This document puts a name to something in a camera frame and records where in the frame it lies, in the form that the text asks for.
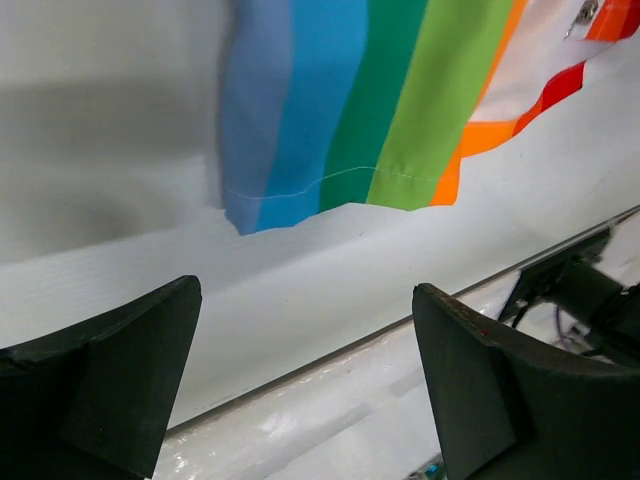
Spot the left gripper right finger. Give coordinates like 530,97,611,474
412,284,639,479

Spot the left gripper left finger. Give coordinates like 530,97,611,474
1,275,202,479

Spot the rainbow striped kids jacket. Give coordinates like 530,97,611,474
221,1,639,235

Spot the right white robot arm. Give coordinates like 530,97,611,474
498,228,639,367

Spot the white tape sheet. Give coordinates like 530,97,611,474
152,279,521,480

